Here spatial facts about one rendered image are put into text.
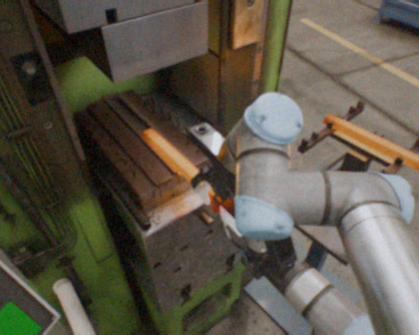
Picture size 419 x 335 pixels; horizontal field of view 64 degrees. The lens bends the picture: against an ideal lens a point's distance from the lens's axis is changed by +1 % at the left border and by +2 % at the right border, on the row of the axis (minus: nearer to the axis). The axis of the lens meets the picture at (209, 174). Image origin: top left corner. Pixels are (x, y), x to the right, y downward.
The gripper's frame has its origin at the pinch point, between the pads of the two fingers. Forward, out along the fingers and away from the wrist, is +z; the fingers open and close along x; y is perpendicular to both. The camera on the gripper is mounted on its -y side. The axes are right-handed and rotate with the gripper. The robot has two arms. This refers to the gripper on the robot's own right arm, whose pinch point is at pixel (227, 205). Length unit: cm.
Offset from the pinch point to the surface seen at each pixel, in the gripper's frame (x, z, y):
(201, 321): -1, 14, 86
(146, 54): -5.6, 16.4, -29.0
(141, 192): -11.7, 17.9, 3.4
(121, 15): -8.7, 16.2, -36.0
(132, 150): -6.6, 31.8, 2.1
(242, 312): 20, 11, 101
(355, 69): 261, 124, 101
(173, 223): -7.9, 11.3, 11.4
